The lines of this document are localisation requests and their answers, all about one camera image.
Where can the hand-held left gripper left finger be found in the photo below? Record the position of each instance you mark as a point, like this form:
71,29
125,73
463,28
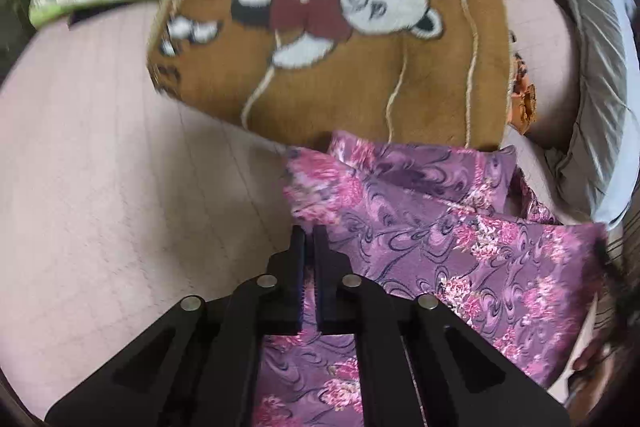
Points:
295,297

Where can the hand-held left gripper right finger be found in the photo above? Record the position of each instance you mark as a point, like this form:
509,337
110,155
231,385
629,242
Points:
325,297

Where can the purple floral garment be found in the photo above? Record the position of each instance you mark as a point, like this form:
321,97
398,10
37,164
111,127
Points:
425,257

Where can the person's right hand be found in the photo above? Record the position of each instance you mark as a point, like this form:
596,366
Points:
589,353

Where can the brown bear cushion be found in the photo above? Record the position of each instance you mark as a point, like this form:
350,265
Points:
425,97

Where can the pink quilted bed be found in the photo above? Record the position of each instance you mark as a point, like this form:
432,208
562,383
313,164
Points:
100,182

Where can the orange patterned cloth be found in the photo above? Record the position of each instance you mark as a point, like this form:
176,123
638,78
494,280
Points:
522,102

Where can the light blue pillow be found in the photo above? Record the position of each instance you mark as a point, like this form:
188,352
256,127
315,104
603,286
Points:
600,72

